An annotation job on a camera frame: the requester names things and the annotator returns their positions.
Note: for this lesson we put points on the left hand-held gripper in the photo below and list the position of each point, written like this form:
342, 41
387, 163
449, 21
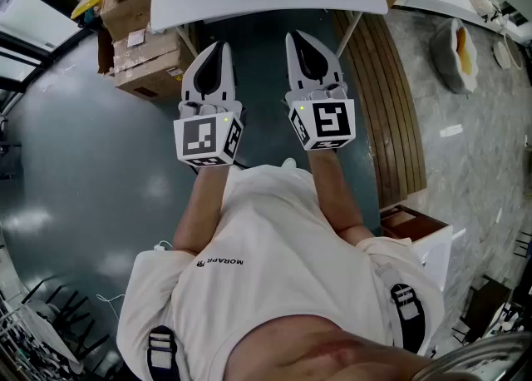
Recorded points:
199, 138

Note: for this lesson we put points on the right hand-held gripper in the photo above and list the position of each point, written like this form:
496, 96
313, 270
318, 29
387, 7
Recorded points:
328, 121

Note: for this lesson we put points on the person's left forearm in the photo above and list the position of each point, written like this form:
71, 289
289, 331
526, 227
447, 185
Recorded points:
203, 204

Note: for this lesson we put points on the person's right forearm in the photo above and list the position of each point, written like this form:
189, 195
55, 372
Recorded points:
332, 188

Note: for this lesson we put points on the white table leg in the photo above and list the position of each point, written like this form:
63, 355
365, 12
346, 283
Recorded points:
348, 34
186, 40

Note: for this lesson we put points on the white paper sheet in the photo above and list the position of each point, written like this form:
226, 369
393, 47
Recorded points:
136, 38

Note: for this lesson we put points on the wooden slatted panel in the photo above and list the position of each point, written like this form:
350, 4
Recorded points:
386, 113

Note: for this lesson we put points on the person's white shoe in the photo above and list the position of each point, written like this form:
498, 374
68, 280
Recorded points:
289, 162

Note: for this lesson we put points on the medium cardboard box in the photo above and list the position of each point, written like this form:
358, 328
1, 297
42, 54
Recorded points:
124, 17

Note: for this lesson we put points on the grey pet bed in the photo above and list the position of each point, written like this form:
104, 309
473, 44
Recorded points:
449, 59

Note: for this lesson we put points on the yellow flat package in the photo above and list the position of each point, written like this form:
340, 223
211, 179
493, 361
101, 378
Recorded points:
88, 3

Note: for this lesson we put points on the white charger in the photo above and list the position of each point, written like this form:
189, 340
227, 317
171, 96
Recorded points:
163, 245

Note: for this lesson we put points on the white rounded container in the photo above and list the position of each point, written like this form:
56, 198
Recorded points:
484, 3

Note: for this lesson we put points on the person's white shirt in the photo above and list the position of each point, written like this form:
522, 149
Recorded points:
274, 254

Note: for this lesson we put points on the black framed glass door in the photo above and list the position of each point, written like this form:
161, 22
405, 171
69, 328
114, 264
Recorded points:
25, 55

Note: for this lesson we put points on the white round bowl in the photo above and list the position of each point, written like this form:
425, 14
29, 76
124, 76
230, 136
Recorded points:
500, 55

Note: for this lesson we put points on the beige round basin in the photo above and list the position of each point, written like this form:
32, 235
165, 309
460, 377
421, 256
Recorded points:
517, 55

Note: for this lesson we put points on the white cabinet brown top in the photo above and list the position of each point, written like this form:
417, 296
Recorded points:
428, 238

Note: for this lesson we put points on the black metal chair frames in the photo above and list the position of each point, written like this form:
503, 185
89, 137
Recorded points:
70, 308

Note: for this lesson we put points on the person's face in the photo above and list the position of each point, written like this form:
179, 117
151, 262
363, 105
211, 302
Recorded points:
324, 354

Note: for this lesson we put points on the grey head mount rim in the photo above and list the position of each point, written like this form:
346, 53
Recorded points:
478, 356

